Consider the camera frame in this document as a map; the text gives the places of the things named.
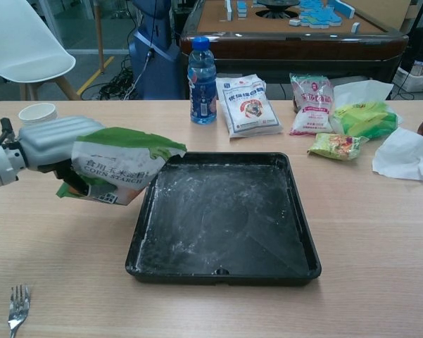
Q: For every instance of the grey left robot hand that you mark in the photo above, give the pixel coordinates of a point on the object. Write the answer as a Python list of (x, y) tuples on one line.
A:
[(49, 141)]

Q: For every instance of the green white corn starch bag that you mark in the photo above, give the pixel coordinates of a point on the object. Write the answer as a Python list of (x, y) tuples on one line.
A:
[(119, 165)]

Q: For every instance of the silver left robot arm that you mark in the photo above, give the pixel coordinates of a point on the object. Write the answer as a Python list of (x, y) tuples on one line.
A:
[(1, 165)]

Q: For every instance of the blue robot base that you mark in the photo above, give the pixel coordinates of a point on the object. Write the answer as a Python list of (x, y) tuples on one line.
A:
[(155, 70)]

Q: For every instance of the black plastic tray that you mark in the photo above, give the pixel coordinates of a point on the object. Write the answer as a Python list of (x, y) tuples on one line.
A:
[(214, 218)]

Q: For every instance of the white bag blue print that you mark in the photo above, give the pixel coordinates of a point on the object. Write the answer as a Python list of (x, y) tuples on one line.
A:
[(250, 109)]

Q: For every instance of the white bag pink print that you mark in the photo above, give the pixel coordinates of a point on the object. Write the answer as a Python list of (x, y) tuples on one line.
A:
[(311, 105)]

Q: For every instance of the white plastic bag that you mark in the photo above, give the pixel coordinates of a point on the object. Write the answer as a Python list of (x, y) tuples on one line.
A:
[(362, 91)]

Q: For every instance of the white paper cup stack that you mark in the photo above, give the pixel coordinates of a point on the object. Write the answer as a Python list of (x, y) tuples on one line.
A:
[(37, 112)]

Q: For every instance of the white shell chair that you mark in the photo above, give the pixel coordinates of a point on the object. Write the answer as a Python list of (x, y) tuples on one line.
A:
[(21, 42)]

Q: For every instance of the wooden pole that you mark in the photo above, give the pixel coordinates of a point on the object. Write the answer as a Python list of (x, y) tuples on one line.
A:
[(99, 35)]

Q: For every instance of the blue capped drink bottle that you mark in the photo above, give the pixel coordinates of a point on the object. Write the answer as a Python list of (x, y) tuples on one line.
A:
[(201, 98)]

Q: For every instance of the silver metal fork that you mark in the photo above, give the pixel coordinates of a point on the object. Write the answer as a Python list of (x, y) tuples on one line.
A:
[(18, 310)]

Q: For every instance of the upright mahjong tile row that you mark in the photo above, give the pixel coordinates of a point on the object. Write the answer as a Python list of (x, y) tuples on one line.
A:
[(228, 8)]

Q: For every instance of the brown mahjong table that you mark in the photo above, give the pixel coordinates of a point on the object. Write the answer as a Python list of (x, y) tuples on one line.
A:
[(267, 45)]

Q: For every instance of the black table centre dome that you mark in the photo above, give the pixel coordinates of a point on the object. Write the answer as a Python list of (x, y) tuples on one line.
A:
[(275, 7)]

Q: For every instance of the white blue mahjong tile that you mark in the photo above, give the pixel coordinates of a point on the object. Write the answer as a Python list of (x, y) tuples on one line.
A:
[(295, 23)]

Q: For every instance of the small green snack packet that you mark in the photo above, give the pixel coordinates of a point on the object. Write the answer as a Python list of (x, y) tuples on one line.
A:
[(338, 146)]

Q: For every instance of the blue mahjong tile cluster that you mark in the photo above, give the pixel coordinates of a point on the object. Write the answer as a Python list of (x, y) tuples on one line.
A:
[(320, 14)]

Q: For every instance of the green yellow plastic pack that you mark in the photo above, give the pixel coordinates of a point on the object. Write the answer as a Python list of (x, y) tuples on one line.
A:
[(366, 119)]

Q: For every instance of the single white mahjong tile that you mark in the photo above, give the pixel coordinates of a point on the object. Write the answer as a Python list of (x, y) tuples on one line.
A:
[(356, 26)]

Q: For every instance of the crumpled white tissue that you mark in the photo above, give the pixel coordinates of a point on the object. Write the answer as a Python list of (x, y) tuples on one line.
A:
[(401, 155)]

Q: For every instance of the cardboard box with clutter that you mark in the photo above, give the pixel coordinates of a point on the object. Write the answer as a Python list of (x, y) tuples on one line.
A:
[(413, 74)]

